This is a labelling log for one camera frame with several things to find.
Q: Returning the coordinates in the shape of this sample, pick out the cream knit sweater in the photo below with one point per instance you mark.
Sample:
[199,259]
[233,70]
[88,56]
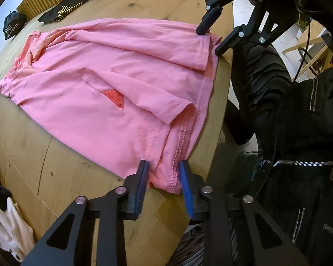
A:
[16,236]

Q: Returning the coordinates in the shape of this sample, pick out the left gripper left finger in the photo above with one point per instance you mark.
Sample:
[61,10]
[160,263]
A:
[91,231]

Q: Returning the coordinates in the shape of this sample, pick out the wooden chair frame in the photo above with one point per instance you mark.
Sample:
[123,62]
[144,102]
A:
[314,49]

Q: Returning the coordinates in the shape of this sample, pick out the pink t-shirt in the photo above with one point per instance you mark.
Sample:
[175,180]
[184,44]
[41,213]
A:
[118,91]

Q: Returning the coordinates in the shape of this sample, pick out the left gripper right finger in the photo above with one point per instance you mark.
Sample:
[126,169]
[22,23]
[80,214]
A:
[238,231]

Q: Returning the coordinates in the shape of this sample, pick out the black leather jacket torso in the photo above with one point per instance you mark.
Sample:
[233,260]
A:
[298,190]

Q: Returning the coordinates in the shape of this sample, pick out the black sports drawstring bag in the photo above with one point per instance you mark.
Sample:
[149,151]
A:
[13,24]

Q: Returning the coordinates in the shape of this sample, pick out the folded black sport shirt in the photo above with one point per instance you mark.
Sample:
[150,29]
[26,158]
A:
[61,11]

